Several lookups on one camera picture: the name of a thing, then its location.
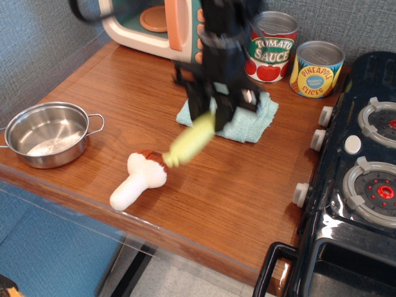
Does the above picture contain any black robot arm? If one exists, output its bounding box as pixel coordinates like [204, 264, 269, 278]
[173, 1, 263, 132]

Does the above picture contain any black toy stove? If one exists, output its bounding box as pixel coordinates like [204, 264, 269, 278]
[254, 51, 395, 296]

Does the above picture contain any light blue folded cloth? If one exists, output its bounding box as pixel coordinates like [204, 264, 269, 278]
[176, 82, 280, 144]

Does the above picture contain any orange object at corner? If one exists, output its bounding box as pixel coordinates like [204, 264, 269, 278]
[0, 275, 24, 297]

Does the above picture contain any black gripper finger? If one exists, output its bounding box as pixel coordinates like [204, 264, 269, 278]
[186, 82, 215, 121]
[215, 92, 238, 132]

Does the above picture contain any plush mushroom toy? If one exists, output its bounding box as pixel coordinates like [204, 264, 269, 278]
[110, 150, 168, 211]

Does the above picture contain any tomato sauce can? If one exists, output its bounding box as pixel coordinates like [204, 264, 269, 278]
[245, 11, 299, 82]

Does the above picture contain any stainless steel pot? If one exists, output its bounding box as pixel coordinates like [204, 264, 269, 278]
[1, 101, 105, 169]

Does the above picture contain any pineapple slices can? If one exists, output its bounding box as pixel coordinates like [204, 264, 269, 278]
[290, 40, 345, 98]

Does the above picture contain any spoon with yellow-green handle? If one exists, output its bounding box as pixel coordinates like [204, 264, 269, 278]
[161, 88, 260, 169]

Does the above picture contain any toy microwave teal and cream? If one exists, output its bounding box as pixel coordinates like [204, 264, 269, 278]
[99, 1, 205, 64]

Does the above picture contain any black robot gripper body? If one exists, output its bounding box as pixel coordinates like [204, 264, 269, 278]
[173, 33, 262, 111]

